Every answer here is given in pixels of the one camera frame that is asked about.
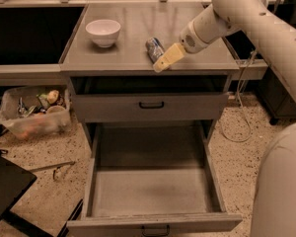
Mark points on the metal rod on floor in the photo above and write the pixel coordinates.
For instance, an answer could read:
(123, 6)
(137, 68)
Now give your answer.
(52, 166)

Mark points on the silver blue redbull can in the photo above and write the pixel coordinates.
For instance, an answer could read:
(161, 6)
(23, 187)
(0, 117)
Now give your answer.
(154, 49)

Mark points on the open grey middle drawer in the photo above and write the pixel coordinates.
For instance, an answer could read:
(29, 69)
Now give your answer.
(151, 180)

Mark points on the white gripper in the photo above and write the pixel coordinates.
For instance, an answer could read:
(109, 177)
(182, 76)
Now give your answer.
(191, 39)

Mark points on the grey drawer cabinet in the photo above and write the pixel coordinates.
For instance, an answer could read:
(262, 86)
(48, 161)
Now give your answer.
(110, 74)

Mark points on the clear plastic storage bin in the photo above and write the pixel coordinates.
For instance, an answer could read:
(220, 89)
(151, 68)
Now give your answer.
(35, 110)

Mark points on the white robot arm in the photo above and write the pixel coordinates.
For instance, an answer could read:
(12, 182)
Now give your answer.
(274, 209)

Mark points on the black chair base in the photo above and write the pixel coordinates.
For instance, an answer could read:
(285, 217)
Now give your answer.
(14, 182)

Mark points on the white ceramic bowl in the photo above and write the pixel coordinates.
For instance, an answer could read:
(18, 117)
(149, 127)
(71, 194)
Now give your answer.
(103, 33)

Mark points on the grey top drawer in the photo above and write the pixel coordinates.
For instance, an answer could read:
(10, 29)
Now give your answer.
(148, 107)

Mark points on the dark cabinet on wheels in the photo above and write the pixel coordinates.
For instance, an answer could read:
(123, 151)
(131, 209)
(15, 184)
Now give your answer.
(275, 98)

